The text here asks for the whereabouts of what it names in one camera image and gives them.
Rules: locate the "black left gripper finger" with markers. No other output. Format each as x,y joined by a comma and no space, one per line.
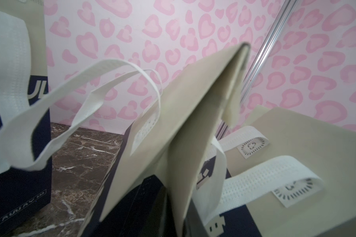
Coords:
146,211

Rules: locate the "beige navy bag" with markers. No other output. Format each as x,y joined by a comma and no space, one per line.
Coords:
284,174
24,189
171,139

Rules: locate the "aluminium frame rail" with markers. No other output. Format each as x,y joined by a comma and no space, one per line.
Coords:
267,46

